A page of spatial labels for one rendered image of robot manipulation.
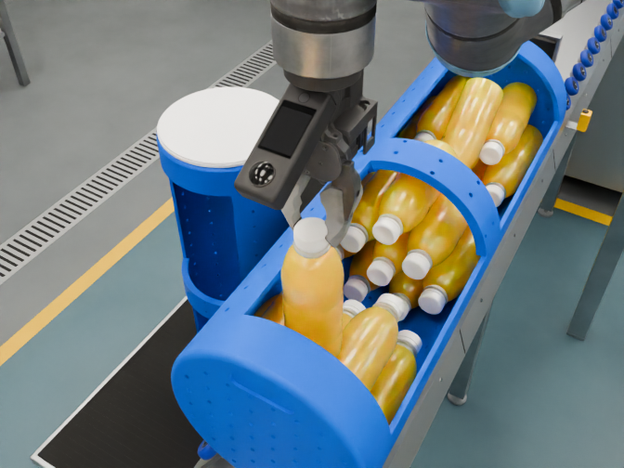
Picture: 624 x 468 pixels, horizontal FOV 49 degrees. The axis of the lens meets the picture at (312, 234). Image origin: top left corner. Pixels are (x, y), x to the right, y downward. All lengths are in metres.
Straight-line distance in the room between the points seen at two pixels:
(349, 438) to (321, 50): 0.42
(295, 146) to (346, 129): 0.06
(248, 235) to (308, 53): 0.91
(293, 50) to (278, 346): 0.34
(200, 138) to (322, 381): 0.76
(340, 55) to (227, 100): 0.94
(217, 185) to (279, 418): 0.66
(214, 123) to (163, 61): 2.38
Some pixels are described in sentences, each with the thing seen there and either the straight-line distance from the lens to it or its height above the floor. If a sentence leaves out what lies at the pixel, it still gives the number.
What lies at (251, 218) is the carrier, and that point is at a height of 0.89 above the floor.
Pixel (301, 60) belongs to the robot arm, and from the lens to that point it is 0.59.
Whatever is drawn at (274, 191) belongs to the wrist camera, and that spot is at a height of 1.47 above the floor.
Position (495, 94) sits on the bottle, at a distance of 1.28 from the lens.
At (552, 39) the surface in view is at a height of 1.08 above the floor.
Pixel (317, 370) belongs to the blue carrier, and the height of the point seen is 1.22.
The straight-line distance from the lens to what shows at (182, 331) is 2.21.
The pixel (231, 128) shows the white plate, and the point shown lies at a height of 1.04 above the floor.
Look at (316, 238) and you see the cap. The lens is 0.73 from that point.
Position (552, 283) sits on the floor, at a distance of 2.65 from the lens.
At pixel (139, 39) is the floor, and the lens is 4.06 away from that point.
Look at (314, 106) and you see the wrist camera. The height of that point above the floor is 1.51.
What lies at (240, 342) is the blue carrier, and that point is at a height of 1.23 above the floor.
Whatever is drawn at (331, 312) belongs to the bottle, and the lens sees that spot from 0.80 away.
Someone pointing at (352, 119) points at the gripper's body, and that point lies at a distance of 0.67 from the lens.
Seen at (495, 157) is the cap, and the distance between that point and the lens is 1.27.
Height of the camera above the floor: 1.86
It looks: 44 degrees down
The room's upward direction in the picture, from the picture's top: straight up
